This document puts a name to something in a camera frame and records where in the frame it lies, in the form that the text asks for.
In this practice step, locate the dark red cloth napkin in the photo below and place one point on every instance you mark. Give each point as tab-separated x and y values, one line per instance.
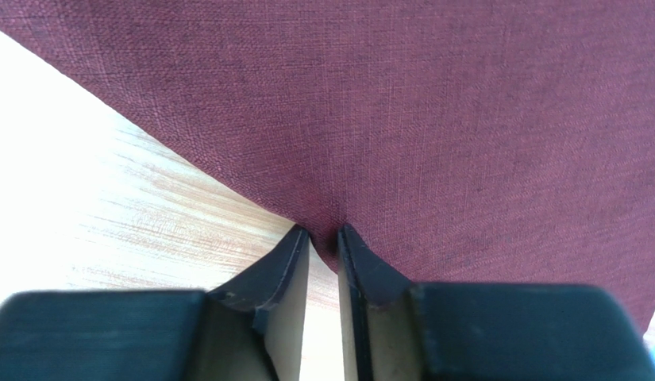
508	141

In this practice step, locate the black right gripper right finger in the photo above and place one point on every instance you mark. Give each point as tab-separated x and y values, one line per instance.
380	329

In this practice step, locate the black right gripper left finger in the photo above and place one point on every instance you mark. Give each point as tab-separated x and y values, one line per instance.
261	314

